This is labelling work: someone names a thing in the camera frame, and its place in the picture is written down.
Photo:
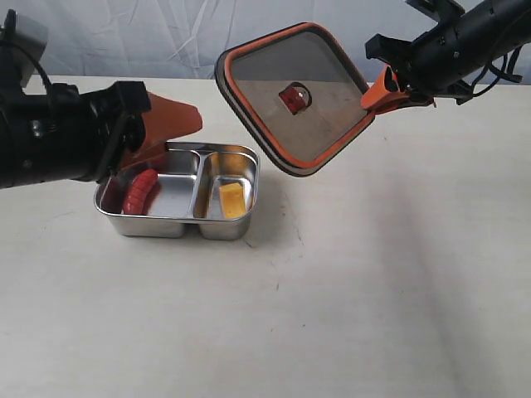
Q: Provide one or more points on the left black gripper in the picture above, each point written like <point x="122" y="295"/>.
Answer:
<point x="105" y="134"/>

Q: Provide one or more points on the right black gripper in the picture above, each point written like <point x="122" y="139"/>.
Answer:
<point x="434" y="65"/>

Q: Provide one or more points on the red toy sausage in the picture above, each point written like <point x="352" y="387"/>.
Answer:
<point x="138" y="192"/>

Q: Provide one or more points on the dark transparent lid orange seal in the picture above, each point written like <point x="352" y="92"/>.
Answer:
<point x="298" y="95"/>

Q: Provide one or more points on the yellow toy cheese wedge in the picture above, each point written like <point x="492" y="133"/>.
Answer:
<point x="232" y="200"/>

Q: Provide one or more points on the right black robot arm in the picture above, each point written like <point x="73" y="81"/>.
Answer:
<point x="511" y="32"/>

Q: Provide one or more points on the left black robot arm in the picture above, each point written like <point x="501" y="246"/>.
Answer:
<point x="32" y="141"/>

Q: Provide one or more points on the stainless steel lunch box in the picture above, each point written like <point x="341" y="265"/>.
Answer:
<point x="187" y="192"/>

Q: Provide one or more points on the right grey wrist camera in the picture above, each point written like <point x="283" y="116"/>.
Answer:
<point x="438" y="10"/>

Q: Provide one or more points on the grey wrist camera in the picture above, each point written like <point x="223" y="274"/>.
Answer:
<point x="31" y="36"/>
<point x="438" y="10"/>

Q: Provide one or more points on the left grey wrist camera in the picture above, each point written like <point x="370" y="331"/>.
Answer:
<point x="31" y="36"/>

